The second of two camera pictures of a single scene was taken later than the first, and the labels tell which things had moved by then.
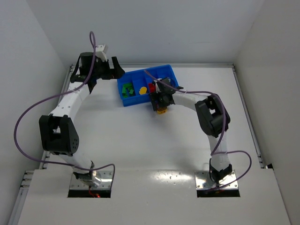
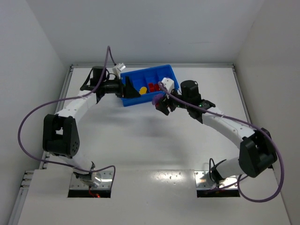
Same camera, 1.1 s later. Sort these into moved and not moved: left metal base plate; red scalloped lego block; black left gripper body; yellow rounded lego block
Moved: black left gripper body
Not moved: yellow rounded lego block; red scalloped lego block; left metal base plate
